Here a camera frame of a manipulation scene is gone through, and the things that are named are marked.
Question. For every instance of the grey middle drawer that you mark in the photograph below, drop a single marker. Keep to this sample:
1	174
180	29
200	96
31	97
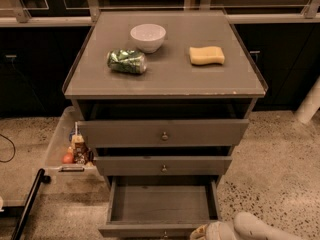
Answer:
162	165

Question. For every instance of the grey top drawer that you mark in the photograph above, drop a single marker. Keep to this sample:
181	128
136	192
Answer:
163	133

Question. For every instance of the grey bottom drawer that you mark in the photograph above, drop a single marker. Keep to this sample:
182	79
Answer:
160	207

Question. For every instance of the metal window frame rail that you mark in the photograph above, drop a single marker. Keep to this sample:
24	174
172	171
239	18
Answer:
86	12

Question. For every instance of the white ceramic bowl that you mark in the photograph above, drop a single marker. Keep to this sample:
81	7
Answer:
148	37

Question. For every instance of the grey drawer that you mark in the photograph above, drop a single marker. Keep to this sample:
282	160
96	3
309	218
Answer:
163	133
162	165
160	207

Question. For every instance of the brown snack package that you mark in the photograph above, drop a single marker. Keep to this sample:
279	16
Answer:
80	150

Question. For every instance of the clear plastic storage bin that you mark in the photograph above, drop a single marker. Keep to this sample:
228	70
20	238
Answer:
59	144

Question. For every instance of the grey wooden drawer cabinet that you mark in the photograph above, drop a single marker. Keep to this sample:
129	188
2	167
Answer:
171	88

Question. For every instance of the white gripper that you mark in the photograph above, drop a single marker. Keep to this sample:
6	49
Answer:
216	231

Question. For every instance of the crushed green soda can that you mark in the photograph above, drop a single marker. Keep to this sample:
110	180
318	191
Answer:
127	61

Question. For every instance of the black pole stand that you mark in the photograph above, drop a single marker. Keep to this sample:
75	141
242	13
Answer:
41	178

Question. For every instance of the white cylindrical post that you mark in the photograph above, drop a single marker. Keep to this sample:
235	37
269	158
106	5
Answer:
310	104

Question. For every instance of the yellow sponge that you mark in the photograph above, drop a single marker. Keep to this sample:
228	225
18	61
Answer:
206	55

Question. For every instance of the small orange fruit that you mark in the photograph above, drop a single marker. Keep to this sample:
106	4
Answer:
68	159

